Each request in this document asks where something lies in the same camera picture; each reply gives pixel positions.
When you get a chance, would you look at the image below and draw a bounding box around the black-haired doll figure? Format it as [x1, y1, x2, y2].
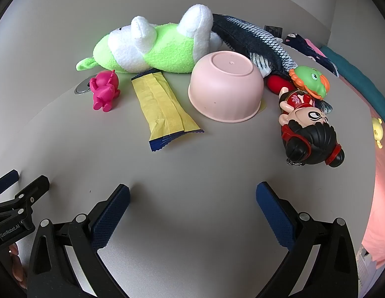
[279, 86, 346, 169]

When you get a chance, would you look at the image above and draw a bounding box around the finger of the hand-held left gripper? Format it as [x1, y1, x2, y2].
[0, 169, 20, 194]
[0, 175, 51, 221]

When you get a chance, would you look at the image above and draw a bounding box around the silver desk grommet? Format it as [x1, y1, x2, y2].
[74, 79, 95, 95]

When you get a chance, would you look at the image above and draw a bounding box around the magenta plastic toy figure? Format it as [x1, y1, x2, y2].
[89, 70, 121, 112]

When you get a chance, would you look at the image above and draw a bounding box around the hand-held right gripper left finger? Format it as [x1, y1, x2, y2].
[26, 184, 143, 298]

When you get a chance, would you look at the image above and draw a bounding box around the yellow plush duck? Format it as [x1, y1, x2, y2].
[371, 117, 384, 149]

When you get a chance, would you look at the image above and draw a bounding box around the person's left hand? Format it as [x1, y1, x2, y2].
[8, 243, 28, 290]

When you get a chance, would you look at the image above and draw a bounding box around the red plush piece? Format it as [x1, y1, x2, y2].
[266, 75, 297, 95]

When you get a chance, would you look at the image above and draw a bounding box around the teal pillow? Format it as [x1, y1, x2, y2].
[318, 46, 385, 125]

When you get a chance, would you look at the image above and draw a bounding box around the dark scaly fish plush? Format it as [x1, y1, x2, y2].
[211, 13, 334, 115]

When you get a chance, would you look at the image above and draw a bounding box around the green frog toy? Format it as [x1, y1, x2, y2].
[288, 65, 330, 100]

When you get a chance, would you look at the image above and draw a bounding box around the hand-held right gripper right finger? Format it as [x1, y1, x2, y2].
[255, 182, 360, 298]

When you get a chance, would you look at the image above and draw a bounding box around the yellow snack packet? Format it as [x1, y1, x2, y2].
[130, 71, 205, 153]

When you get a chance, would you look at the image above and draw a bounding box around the pink bed sheet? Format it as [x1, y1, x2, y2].
[304, 39, 385, 264]

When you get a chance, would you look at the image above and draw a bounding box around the green and white plush toy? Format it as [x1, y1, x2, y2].
[75, 4, 224, 74]

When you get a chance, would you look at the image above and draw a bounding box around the pink plastic bowl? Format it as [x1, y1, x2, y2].
[188, 50, 264, 123]

